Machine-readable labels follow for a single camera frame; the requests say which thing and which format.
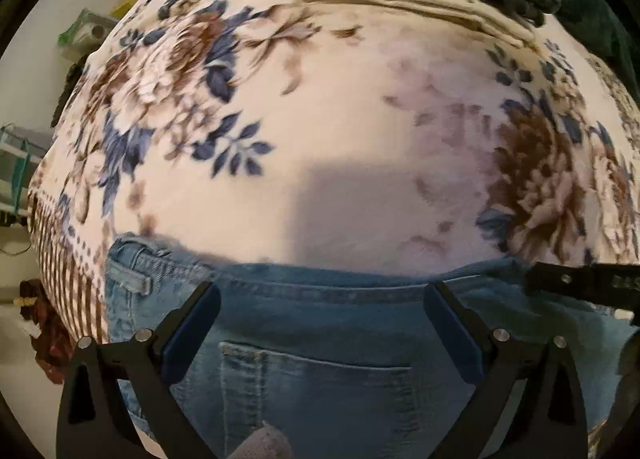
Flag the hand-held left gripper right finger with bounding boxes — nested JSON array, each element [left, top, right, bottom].
[[423, 281, 587, 459]]

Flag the cream folded cloth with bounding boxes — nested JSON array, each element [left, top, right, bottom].
[[290, 0, 543, 47]]

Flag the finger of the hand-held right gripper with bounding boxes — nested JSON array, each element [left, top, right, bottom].
[[524, 261, 598, 301]]

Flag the teal metal rack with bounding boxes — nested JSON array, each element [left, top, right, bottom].
[[0, 123, 53, 222]]

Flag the blue denim pants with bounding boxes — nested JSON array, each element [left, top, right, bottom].
[[104, 234, 632, 459]]

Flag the floral printed blanket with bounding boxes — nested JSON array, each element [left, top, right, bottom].
[[27, 0, 640, 345]]

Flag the dark red patterned cloth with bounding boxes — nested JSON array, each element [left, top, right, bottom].
[[19, 279, 78, 386]]

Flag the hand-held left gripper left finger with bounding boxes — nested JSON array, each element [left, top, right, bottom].
[[57, 281, 222, 459]]

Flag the green box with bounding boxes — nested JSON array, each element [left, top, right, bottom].
[[57, 9, 110, 48]]

